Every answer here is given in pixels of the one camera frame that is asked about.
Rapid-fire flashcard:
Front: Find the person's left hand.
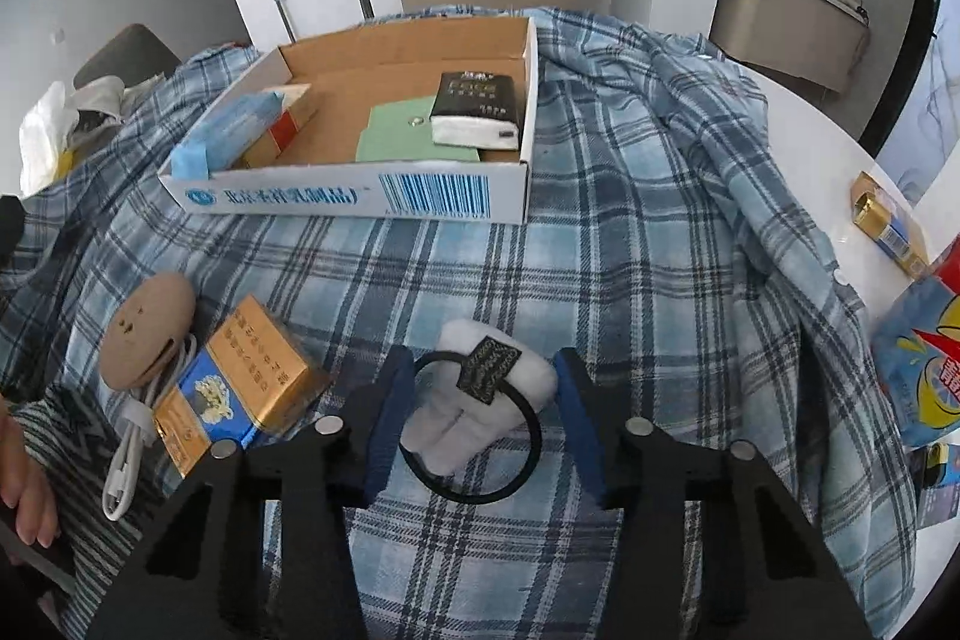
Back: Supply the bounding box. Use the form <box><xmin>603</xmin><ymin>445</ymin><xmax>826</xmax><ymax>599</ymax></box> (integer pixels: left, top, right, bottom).
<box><xmin>0</xmin><ymin>401</ymin><xmax>58</xmax><ymax>546</ymax></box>

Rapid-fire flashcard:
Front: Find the cardboard box tray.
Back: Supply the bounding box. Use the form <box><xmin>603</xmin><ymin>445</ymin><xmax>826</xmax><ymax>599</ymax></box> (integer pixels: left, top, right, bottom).
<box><xmin>157</xmin><ymin>14</ymin><xmax>539</xmax><ymax>226</ymax></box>

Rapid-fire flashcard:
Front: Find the grey striped cloth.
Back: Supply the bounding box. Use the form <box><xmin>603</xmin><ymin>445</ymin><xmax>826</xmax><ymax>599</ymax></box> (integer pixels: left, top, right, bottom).
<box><xmin>7</xmin><ymin>377</ymin><xmax>181</xmax><ymax>640</ymax></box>

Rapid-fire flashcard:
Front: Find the blue plaid shirt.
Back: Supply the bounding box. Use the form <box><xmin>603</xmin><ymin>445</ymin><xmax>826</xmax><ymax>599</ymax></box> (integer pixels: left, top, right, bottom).
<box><xmin>0</xmin><ymin>2</ymin><xmax>920</xmax><ymax>640</ymax></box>

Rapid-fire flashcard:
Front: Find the blue detergent bag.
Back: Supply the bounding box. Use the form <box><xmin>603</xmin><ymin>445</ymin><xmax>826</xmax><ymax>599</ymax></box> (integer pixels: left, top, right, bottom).
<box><xmin>870</xmin><ymin>269</ymin><xmax>960</xmax><ymax>450</ymax></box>

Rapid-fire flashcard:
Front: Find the beige round face plush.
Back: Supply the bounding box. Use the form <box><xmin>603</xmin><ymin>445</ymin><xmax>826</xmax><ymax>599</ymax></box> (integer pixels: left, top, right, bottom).
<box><xmin>100</xmin><ymin>271</ymin><xmax>197</xmax><ymax>390</ymax></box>

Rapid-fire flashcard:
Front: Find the grey chair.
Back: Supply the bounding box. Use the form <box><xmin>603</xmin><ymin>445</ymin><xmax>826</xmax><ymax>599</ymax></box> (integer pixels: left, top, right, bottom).
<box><xmin>73</xmin><ymin>23</ymin><xmax>182</xmax><ymax>94</ymax></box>

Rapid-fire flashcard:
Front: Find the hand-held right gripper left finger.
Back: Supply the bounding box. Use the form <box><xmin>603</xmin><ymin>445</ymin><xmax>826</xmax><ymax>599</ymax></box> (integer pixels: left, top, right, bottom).
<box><xmin>86</xmin><ymin>346</ymin><xmax>417</xmax><ymax>640</ymax></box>

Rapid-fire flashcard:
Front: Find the brown cigarette box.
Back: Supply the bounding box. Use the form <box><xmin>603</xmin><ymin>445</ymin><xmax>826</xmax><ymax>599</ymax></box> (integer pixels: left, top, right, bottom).
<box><xmin>240</xmin><ymin>83</ymin><xmax>320</xmax><ymax>169</ymax></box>

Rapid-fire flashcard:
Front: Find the green snap pouch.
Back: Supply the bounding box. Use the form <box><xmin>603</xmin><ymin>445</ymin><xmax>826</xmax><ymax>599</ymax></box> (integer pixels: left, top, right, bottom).
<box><xmin>355</xmin><ymin>98</ymin><xmax>485</xmax><ymax>165</ymax></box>

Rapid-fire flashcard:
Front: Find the white charging cable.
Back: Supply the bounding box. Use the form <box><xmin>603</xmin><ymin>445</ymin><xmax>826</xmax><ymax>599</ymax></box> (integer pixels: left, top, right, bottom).
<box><xmin>101</xmin><ymin>332</ymin><xmax>200</xmax><ymax>522</ymax></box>

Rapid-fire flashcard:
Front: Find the small gold and blue box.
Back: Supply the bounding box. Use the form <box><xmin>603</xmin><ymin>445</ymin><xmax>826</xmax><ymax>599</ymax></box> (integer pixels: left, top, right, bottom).
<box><xmin>851</xmin><ymin>171</ymin><xmax>931</xmax><ymax>280</ymax></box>

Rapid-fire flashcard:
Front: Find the red iced tea bottle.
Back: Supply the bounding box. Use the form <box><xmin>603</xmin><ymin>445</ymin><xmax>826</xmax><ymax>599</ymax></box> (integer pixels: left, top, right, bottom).
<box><xmin>930</xmin><ymin>235</ymin><xmax>960</xmax><ymax>296</ymax></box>

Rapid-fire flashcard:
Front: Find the white fluffy cloth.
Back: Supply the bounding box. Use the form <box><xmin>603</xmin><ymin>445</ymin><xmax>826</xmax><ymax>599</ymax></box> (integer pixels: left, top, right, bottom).
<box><xmin>401</xmin><ymin>317</ymin><xmax>557</xmax><ymax>477</ymax></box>

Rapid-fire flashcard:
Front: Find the white plastic bag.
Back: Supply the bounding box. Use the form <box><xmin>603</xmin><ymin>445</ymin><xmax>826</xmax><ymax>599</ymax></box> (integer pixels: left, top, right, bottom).
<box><xmin>19</xmin><ymin>80</ymin><xmax>80</xmax><ymax>199</ymax></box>

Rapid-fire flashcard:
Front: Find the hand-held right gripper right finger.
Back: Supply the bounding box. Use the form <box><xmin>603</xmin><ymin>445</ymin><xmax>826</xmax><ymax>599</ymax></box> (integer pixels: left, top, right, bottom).
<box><xmin>555</xmin><ymin>347</ymin><xmax>875</xmax><ymax>640</ymax></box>

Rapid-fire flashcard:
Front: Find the blue tissue pack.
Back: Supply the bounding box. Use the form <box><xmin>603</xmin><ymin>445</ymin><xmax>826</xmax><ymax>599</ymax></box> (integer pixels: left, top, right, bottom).
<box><xmin>171</xmin><ymin>89</ymin><xmax>290</xmax><ymax>180</ymax></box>

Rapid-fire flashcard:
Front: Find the black tissue pack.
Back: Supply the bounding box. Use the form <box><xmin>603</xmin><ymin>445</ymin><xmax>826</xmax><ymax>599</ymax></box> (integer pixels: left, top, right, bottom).
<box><xmin>430</xmin><ymin>71</ymin><xmax>524</xmax><ymax>151</ymax></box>

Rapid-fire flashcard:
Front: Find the beige vanity cabinet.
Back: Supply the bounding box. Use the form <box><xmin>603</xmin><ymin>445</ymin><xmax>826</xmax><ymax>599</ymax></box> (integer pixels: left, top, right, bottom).
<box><xmin>709</xmin><ymin>0</ymin><xmax>872</xmax><ymax>95</ymax></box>

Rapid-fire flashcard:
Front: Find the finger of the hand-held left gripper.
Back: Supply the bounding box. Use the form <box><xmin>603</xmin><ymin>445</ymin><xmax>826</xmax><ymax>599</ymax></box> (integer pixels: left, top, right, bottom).
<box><xmin>0</xmin><ymin>196</ymin><xmax>25</xmax><ymax>270</ymax></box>

